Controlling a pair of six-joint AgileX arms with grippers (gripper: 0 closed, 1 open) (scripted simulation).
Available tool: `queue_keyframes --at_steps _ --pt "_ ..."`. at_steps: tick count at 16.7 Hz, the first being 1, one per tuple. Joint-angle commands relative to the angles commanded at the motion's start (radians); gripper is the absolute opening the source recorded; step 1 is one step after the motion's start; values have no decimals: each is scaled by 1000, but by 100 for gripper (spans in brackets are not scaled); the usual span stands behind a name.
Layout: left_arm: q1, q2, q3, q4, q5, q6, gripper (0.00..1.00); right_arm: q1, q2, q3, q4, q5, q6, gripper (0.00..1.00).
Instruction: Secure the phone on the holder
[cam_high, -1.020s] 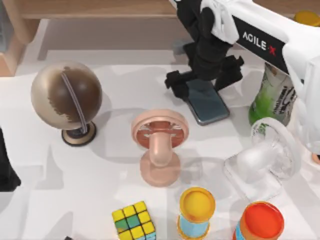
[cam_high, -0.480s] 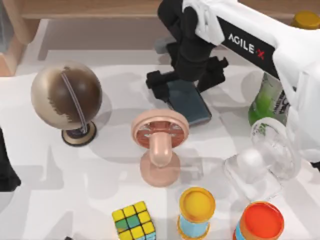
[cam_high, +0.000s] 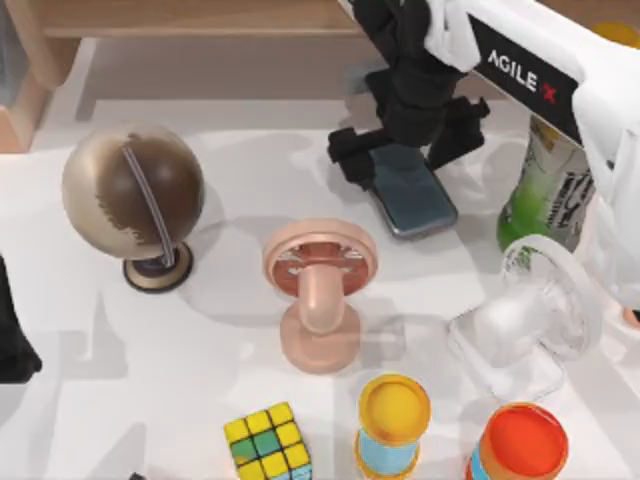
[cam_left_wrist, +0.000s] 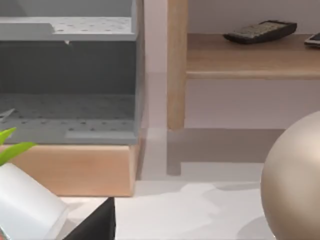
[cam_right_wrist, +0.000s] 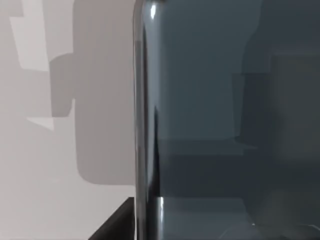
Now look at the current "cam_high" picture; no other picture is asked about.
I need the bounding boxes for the dark smartphone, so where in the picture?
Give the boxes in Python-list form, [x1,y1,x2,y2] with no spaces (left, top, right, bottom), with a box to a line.
[368,146,459,241]

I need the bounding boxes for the green bottle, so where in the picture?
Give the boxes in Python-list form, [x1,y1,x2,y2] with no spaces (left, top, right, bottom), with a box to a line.
[496,114,599,252]

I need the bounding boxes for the pink desk fan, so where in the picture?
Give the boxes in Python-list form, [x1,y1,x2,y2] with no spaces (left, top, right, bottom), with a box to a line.
[261,217,379,376]

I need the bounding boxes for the yellow round object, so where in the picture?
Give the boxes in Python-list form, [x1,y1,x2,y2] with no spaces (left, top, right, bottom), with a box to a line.
[590,20,638,52]

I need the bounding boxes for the white desk fan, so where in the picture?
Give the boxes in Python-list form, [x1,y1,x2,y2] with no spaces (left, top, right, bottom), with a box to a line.
[446,234,607,402]

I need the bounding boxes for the brown and beige globe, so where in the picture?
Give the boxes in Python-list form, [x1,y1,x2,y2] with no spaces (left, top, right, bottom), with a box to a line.
[61,123,207,295]

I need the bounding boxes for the yellow-lidded blue can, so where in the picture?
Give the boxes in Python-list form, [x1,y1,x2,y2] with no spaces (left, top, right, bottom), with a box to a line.
[354,374,433,480]

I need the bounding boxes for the wooden shelf unit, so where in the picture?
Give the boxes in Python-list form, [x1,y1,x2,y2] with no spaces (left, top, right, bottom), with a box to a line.
[0,0,382,154]

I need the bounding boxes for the yellow and green puzzle cube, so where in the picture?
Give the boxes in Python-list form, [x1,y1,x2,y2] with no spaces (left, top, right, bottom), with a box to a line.
[222,400,314,480]

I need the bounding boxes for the orange-lidded blue can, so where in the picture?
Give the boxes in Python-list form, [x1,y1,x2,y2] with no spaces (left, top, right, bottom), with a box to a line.
[464,401,571,480]

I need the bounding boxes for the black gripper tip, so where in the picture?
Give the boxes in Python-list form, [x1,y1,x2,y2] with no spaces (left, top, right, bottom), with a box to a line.
[0,254,44,385]

